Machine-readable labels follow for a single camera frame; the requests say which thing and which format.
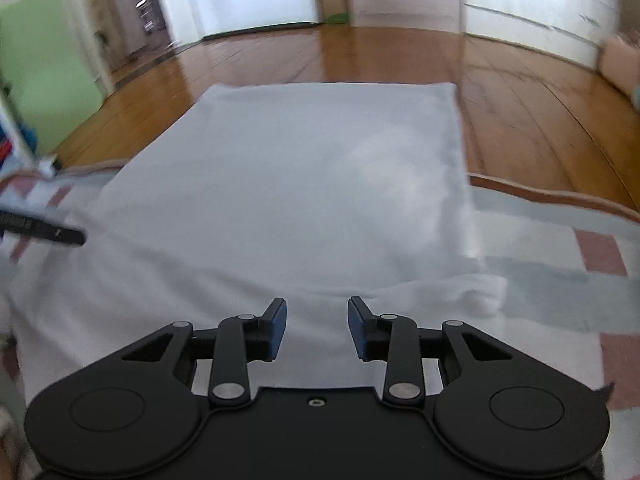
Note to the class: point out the blue cloth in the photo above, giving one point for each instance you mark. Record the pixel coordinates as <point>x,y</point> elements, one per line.
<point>28,138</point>

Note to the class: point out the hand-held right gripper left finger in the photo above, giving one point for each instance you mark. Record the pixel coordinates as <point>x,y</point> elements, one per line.
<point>277,330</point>

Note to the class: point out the white metal pole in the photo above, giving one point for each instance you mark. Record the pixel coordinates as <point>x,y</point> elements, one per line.
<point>17,130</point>

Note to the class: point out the red grey checked mat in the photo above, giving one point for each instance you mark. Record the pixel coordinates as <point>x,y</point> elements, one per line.
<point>550,300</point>

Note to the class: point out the white sweatshirt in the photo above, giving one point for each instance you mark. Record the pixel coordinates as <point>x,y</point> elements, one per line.
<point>300,185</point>

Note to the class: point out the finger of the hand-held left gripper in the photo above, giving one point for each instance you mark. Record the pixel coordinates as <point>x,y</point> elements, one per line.
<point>45,229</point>

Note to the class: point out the light green board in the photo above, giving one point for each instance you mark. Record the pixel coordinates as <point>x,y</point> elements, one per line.
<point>45,60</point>

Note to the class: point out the white drawer cabinet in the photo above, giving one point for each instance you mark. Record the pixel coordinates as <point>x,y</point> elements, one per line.
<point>540,0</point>

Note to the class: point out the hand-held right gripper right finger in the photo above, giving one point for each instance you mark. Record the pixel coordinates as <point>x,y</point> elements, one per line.
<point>357,327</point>

